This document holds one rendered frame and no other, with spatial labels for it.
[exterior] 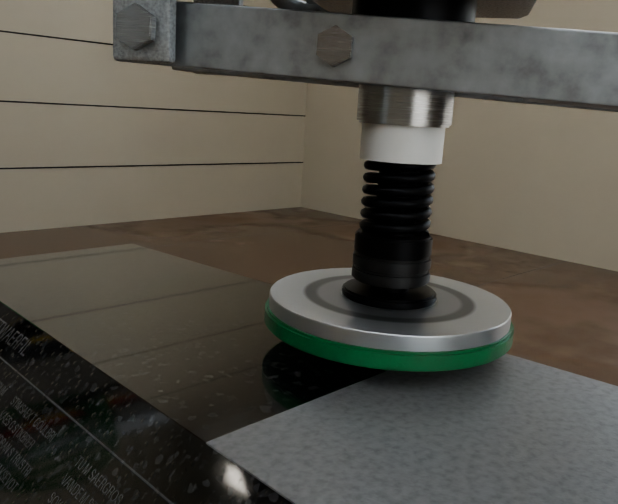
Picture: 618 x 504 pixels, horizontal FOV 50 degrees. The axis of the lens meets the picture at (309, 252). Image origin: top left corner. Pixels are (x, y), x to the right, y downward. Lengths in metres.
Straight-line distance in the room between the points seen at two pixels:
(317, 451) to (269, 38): 0.31
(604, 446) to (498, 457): 0.08
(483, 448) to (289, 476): 0.13
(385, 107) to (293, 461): 0.28
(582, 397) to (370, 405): 0.17
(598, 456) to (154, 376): 0.32
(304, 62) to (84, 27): 5.36
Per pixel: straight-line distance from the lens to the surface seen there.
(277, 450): 0.43
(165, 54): 0.55
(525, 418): 0.51
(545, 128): 5.76
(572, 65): 0.52
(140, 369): 0.55
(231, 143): 6.69
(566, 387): 0.58
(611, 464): 0.48
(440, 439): 0.46
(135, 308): 0.70
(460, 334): 0.52
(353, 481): 0.40
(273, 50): 0.54
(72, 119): 5.79
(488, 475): 0.43
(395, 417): 0.48
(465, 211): 6.12
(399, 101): 0.54
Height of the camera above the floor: 1.07
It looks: 12 degrees down
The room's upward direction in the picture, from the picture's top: 3 degrees clockwise
